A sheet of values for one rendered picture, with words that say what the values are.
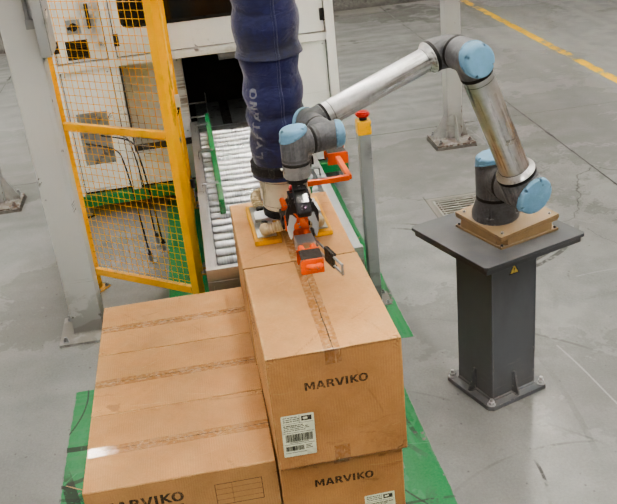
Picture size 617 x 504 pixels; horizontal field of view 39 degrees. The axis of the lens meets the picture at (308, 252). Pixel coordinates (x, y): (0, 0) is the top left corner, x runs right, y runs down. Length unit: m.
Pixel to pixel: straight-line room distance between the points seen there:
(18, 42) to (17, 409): 1.68
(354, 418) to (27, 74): 2.40
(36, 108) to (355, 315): 2.20
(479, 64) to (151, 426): 1.63
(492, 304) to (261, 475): 1.30
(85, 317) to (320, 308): 2.23
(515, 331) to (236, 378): 1.25
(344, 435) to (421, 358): 1.54
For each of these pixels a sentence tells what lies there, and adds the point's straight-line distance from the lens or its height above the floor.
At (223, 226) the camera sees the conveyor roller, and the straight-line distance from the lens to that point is 4.40.
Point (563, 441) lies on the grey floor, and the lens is 3.72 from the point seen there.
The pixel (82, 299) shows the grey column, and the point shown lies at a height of 0.21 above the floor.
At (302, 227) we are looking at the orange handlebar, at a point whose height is 1.09.
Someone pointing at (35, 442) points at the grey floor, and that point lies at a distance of 4.09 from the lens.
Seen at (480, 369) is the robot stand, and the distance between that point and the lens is 3.87.
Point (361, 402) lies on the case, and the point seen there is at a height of 0.74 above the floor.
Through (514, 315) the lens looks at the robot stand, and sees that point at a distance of 3.74.
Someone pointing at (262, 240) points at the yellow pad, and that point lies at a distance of 3.19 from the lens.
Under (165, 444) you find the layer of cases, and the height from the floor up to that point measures 0.54.
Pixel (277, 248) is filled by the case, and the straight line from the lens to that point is 3.16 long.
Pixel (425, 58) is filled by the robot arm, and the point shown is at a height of 1.54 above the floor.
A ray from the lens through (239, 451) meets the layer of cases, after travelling 2.85.
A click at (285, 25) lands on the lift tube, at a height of 1.71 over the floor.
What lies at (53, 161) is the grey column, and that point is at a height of 0.97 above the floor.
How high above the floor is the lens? 2.28
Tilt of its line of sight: 26 degrees down
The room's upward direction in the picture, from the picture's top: 6 degrees counter-clockwise
